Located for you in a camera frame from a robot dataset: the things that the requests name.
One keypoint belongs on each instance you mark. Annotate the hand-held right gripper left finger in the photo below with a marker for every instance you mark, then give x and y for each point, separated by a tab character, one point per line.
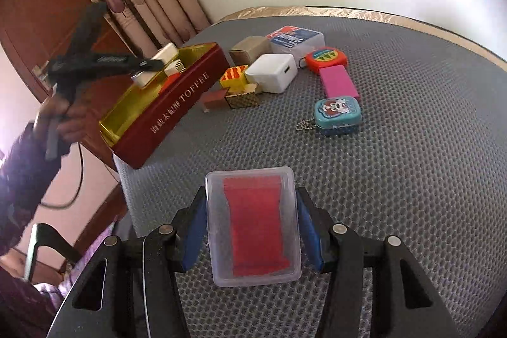
196	231

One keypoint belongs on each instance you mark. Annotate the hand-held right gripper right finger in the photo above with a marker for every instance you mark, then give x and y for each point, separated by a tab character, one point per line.
307	231

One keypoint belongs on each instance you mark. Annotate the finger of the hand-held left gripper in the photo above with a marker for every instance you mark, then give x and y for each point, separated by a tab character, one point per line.
148	64

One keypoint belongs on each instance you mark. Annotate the beige rectangular box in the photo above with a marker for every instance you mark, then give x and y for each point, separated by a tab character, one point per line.
164	53

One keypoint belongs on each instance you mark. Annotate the clear plastic box red card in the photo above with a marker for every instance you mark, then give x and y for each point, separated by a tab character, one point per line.
253	227

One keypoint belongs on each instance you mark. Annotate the red rectangular tin box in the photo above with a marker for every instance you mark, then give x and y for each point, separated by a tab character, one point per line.
174	112

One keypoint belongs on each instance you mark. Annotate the small brown box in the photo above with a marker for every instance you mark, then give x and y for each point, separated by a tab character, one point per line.
214	101

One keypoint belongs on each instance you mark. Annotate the yellow red striped box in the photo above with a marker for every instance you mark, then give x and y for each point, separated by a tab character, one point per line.
233	76

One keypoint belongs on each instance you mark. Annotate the gold patterned small box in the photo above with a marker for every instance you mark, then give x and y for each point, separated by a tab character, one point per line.
241	101

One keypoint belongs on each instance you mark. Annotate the gold cardboard box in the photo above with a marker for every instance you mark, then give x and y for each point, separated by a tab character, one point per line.
249	49

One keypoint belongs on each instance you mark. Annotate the white charger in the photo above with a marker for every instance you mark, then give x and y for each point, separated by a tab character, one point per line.
269	74

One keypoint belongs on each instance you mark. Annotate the dental floss box blue label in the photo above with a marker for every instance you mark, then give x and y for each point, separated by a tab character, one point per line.
295	41

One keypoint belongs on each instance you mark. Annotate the pink rectangular box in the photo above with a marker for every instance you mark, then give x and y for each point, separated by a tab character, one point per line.
340	82

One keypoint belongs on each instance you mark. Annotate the orange tape measure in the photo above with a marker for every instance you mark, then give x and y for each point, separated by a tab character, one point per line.
326	61

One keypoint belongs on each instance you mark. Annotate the person's left forearm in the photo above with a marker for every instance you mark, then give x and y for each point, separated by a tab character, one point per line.
23	179

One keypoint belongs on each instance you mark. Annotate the person's left hand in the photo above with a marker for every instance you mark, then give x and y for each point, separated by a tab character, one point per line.
65	124

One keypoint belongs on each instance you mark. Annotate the white patterned small box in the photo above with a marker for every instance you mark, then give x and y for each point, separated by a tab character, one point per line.
176	67

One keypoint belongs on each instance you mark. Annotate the brown wooden door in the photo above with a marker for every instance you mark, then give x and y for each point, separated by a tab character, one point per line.
43	1

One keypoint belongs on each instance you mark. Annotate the grey mesh mat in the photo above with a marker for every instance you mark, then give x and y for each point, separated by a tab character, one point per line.
396	183

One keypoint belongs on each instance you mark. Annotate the black chair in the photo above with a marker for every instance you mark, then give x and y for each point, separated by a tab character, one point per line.
43	243

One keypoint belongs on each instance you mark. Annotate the gold shiny cloth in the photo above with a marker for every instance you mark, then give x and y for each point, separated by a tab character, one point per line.
396	16

